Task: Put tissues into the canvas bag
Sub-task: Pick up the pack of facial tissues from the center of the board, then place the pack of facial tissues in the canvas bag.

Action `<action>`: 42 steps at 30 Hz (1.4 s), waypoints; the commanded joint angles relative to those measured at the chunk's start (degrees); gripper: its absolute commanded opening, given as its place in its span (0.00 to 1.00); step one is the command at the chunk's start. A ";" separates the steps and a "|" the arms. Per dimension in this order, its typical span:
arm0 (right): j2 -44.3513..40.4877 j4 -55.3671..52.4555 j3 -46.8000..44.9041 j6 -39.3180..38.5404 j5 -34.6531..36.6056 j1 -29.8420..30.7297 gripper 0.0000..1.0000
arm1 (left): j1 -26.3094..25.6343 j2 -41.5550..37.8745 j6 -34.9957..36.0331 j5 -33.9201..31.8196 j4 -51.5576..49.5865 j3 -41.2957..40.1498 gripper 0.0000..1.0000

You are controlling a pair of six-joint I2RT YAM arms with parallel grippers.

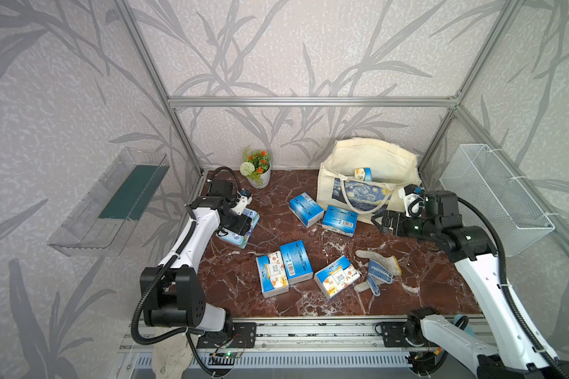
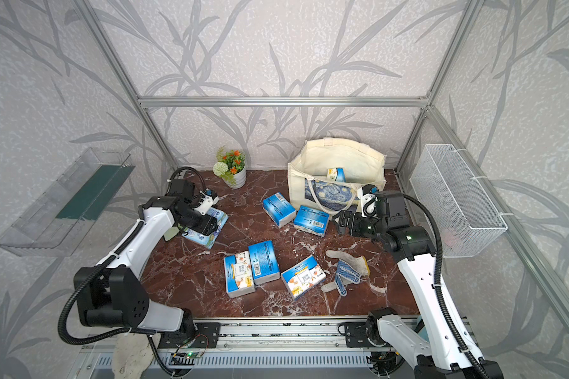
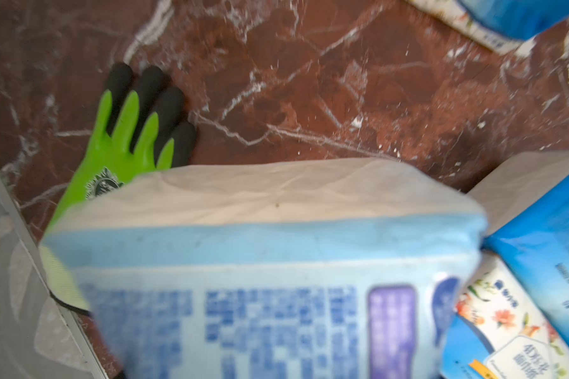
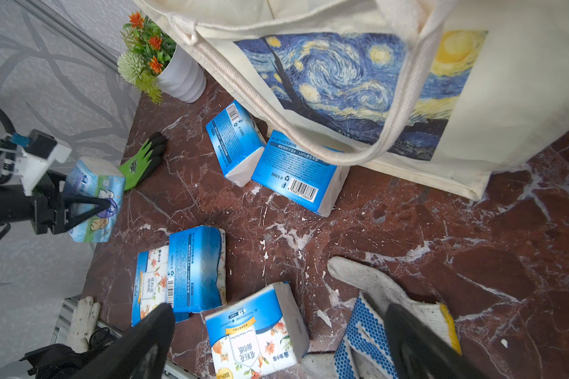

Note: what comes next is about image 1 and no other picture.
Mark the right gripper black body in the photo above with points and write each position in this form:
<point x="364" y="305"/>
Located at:
<point x="411" y="226"/>

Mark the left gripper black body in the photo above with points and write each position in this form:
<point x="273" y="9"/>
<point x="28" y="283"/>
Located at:
<point x="239" y="223"/>

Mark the blue barcode tissue pack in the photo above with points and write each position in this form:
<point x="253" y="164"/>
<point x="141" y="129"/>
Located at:
<point x="306" y="209"/>

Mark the blue white tissue pack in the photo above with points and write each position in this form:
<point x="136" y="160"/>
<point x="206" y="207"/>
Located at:
<point x="363" y="174"/>

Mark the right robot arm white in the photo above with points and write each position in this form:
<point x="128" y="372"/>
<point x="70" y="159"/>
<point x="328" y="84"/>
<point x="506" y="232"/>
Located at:
<point x="473" y="246"/>

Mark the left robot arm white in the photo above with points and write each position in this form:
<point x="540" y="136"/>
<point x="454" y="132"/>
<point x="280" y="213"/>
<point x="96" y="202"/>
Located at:
<point x="172" y="293"/>

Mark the cream starry night canvas bag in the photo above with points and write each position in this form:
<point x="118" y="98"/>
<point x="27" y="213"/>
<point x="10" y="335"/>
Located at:
<point x="392" y="169"/>

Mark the blue tissue pack near bag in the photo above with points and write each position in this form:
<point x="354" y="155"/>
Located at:
<point x="341" y="221"/>

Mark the light blue wipes pack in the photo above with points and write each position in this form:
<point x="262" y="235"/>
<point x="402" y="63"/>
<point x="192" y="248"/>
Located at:
<point x="239" y="240"/>

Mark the white ribbed flower pot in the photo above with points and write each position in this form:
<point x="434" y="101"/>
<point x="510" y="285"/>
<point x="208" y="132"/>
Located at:
<point x="261" y="181"/>

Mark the artificial green flower plant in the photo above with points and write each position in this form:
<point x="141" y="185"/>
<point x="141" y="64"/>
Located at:
<point x="255" y="161"/>

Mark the blue tissue pack front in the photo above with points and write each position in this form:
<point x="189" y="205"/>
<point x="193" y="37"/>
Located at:
<point x="272" y="274"/>

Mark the beige blue striped glove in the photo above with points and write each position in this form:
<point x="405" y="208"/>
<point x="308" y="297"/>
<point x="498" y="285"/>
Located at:
<point x="381" y="270"/>

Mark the blue tissue pack centre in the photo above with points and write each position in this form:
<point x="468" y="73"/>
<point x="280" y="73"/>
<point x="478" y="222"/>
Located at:
<point x="297" y="265"/>

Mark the orange floral tissue pack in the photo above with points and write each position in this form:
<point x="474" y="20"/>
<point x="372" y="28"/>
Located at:
<point x="336" y="277"/>

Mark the white knit glove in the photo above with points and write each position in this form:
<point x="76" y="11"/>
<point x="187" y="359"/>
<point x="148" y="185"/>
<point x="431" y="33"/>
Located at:
<point x="172" y="357"/>

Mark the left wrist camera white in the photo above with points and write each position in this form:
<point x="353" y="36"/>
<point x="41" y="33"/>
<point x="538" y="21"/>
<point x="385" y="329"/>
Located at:
<point x="243" y="199"/>

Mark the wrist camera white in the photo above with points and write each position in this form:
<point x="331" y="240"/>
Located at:
<point x="413" y="200"/>
<point x="243" y="199"/>

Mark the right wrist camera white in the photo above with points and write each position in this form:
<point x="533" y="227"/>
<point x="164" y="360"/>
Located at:
<point x="413" y="200"/>

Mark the white wire mesh basket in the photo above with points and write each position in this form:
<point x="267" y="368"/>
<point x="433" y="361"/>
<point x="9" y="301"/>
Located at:
<point x="476" y="174"/>

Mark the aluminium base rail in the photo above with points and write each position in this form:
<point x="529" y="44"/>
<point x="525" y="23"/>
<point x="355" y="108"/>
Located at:
<point x="309" y="342"/>

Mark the clear plastic wall shelf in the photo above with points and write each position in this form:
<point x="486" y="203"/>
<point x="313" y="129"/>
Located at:
<point x="103" y="222"/>

